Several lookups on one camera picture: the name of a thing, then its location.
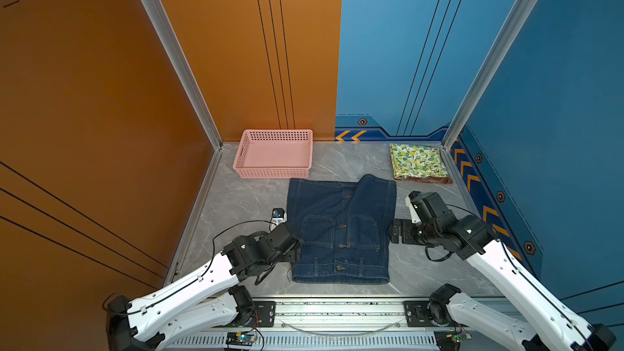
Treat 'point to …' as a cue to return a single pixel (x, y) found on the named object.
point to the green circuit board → (241, 338)
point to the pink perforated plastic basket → (275, 153)
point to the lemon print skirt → (417, 161)
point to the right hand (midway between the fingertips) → (396, 232)
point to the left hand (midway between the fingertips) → (292, 243)
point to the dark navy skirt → (344, 228)
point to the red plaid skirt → (438, 179)
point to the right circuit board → (450, 340)
